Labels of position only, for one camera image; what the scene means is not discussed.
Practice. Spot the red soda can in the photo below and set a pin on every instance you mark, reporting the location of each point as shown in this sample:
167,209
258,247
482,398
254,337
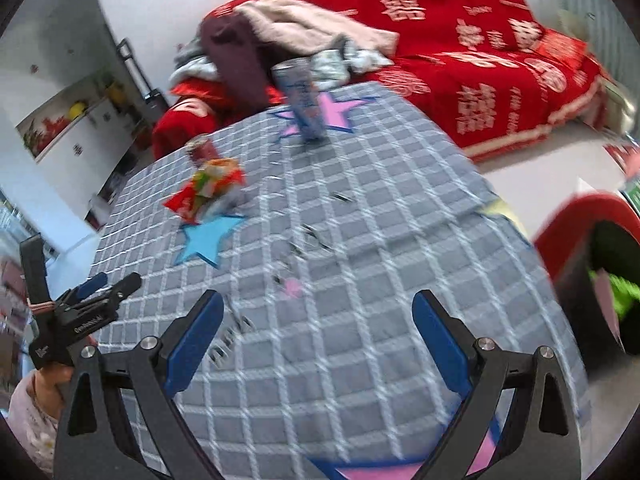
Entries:
201,150

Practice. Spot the red snack wrapper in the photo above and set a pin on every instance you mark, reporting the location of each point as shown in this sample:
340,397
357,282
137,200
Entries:
213,181

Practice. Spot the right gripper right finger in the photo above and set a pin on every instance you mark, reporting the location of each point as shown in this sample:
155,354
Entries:
515,419

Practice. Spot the tall light blue can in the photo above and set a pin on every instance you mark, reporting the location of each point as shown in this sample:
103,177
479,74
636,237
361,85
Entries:
304,113

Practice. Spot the red plastic chair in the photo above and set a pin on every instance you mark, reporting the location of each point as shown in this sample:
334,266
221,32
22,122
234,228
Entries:
567,227

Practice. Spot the person's left hand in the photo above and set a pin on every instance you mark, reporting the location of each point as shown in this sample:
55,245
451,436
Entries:
47,391

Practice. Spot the grey checked tablecloth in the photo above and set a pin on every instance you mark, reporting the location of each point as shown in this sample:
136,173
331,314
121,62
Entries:
318,357

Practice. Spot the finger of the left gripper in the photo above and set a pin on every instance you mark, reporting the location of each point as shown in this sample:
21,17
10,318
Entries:
110,292
84,290

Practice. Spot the green crumpled wrapper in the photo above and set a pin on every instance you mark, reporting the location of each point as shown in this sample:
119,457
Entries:
625,295

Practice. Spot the red sofa with cover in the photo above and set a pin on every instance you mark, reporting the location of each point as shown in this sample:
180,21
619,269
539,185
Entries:
470,65

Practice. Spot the pink cardboard box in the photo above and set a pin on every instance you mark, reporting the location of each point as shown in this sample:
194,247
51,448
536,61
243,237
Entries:
604,293

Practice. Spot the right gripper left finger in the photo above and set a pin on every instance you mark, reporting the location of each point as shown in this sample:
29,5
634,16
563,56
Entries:
121,420

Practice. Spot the beige fluffy blanket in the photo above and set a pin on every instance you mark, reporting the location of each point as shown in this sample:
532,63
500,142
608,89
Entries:
302,28

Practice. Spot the dark purple garment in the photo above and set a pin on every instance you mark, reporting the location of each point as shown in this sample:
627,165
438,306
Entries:
243,61

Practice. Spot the small red square cushion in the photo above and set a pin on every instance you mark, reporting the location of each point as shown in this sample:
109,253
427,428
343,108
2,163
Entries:
567,50

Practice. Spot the black trash bin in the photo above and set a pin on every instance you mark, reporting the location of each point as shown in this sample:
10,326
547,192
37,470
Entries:
612,249

